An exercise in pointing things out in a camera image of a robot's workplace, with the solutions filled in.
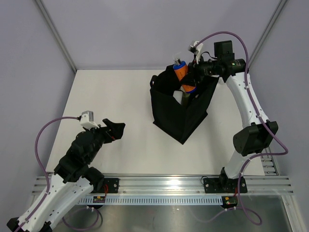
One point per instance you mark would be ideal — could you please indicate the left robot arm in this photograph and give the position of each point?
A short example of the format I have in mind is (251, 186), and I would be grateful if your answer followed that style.
(73, 178)

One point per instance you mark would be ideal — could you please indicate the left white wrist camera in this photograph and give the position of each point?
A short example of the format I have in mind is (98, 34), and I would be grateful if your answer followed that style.
(86, 120)

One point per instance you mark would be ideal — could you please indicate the green bottle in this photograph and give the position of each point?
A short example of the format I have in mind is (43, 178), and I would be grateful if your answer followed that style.
(185, 99)

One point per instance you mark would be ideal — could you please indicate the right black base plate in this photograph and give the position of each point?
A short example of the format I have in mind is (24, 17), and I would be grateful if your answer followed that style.
(213, 185)

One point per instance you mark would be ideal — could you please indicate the aluminium rail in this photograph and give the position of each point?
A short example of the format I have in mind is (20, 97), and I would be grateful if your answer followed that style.
(193, 185)

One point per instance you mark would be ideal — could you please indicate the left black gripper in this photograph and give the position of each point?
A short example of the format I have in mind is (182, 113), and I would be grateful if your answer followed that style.
(112, 132)

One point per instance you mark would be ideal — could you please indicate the right aluminium frame post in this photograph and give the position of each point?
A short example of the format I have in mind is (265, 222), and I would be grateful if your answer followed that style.
(267, 30)

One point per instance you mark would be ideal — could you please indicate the white slotted cable duct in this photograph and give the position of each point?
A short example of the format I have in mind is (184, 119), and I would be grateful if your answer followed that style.
(152, 200)

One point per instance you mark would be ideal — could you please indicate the black canvas bag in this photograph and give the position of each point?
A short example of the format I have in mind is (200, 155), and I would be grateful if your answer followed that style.
(177, 120)

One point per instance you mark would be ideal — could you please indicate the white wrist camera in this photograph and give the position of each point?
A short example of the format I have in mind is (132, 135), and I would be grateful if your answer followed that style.
(195, 47)
(86, 120)

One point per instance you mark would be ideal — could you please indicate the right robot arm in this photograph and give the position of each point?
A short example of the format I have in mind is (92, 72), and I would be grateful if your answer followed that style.
(257, 130)

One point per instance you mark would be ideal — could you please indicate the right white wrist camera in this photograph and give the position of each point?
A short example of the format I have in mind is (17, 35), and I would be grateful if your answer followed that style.
(195, 47)

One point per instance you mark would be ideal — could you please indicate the aluminium frame post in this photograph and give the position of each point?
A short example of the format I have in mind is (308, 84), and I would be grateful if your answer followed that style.
(55, 34)
(267, 30)

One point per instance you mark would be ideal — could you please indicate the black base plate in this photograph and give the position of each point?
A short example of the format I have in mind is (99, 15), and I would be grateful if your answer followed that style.
(213, 185)
(109, 185)

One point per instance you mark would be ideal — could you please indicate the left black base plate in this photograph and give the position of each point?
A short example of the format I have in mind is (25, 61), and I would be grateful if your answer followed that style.
(109, 185)

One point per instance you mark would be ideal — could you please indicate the left aluminium frame post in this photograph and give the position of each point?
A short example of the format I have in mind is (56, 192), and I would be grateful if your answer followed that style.
(55, 34)

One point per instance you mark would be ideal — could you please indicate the orange bottle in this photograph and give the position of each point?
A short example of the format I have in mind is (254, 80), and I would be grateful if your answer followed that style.
(180, 69)

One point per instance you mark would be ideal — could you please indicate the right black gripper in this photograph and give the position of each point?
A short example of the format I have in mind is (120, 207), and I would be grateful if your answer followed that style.
(193, 70)

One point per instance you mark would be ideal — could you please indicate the white bottle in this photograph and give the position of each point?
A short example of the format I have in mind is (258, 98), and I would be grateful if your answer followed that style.
(178, 95)

